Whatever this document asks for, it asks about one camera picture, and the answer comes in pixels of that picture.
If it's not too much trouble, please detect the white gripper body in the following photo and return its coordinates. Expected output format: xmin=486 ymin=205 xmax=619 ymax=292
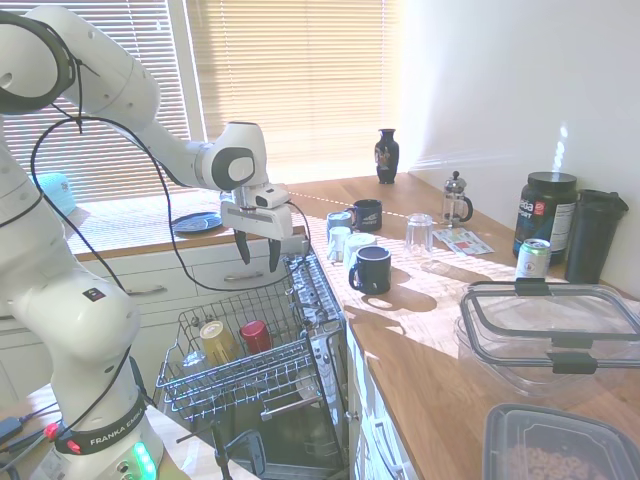
xmin=220 ymin=198 xmax=295 ymax=242

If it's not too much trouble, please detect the yellow striped mug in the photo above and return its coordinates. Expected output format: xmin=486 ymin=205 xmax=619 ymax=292
xmin=198 ymin=319 xmax=242 ymax=367

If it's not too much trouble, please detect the large white mug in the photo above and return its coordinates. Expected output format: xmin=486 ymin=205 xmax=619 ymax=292
xmin=342 ymin=232 xmax=378 ymax=272

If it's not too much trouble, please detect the red mug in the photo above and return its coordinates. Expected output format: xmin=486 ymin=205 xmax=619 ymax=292
xmin=238 ymin=319 xmax=274 ymax=354

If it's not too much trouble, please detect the plain navy mug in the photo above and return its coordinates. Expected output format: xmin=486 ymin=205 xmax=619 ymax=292
xmin=348 ymin=246 xmax=393 ymax=296

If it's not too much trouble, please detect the navy mug with white logo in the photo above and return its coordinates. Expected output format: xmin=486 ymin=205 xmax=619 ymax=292
xmin=343 ymin=199 xmax=384 ymax=233

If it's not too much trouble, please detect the stainless steel dishwasher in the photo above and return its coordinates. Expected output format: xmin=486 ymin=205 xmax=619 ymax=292
xmin=174 ymin=252 xmax=352 ymax=480

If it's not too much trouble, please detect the blue plate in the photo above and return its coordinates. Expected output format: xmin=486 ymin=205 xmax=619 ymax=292
xmin=171 ymin=210 xmax=223 ymax=235

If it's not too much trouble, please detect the clear glass in rack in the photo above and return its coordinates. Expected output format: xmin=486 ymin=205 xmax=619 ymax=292
xmin=180 ymin=349 xmax=209 ymax=372

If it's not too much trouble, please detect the sunlit window blind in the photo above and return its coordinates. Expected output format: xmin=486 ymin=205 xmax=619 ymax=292
xmin=184 ymin=0 xmax=407 ymax=187

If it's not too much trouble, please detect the clear drinking glass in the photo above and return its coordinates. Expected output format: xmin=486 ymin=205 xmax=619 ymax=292
xmin=403 ymin=213 xmax=435 ymax=257

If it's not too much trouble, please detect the dark blue flowered vase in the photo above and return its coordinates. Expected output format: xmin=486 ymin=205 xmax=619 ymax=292
xmin=374 ymin=128 xmax=402 ymax=186

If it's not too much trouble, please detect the wide window blind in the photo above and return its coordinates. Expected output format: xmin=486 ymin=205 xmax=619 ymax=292
xmin=0 ymin=0 xmax=194 ymax=207

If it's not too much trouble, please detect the glass French press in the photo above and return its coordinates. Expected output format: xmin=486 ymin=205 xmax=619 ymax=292
xmin=441 ymin=170 xmax=475 ymax=229

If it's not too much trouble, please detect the printed paper leaflet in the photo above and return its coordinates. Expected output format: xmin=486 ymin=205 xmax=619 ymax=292
xmin=431 ymin=227 xmax=496 ymax=258

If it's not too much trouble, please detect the turquoise plastic container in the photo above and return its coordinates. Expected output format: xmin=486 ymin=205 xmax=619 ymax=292
xmin=34 ymin=171 xmax=77 ymax=218

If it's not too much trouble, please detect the white and green drink can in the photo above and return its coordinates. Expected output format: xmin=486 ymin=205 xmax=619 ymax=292
xmin=514 ymin=238 xmax=553 ymax=283

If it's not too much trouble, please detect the black protein powder tub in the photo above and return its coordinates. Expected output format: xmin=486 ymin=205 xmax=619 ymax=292
xmin=512 ymin=171 xmax=579 ymax=267

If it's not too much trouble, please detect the clear container with clip lid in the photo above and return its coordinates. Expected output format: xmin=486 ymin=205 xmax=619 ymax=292
xmin=453 ymin=278 xmax=640 ymax=399

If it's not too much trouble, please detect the black shaker bottle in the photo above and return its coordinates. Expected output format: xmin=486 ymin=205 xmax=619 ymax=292
xmin=564 ymin=188 xmax=630 ymax=285

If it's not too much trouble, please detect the grey lidded food container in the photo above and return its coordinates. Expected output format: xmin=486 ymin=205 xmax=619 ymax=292
xmin=482 ymin=402 xmax=640 ymax=480

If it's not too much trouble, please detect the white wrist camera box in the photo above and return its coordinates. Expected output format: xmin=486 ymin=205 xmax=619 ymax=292
xmin=253 ymin=183 xmax=291 ymax=209

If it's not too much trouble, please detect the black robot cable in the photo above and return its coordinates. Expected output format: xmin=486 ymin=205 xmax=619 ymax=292
xmin=29 ymin=49 xmax=314 ymax=294

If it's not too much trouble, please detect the metal wire dishwasher rack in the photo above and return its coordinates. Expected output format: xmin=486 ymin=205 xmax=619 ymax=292
xmin=156 ymin=279 xmax=324 ymax=427

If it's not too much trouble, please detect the white cabinet with long handle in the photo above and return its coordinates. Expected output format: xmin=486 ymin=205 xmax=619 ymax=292
xmin=344 ymin=324 xmax=417 ymax=480

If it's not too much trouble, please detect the black camera stand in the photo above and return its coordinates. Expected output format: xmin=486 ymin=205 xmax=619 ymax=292
xmin=176 ymin=418 xmax=267 ymax=480

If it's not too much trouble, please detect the blue cable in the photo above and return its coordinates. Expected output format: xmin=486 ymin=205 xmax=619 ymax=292
xmin=0 ymin=404 xmax=62 ymax=427

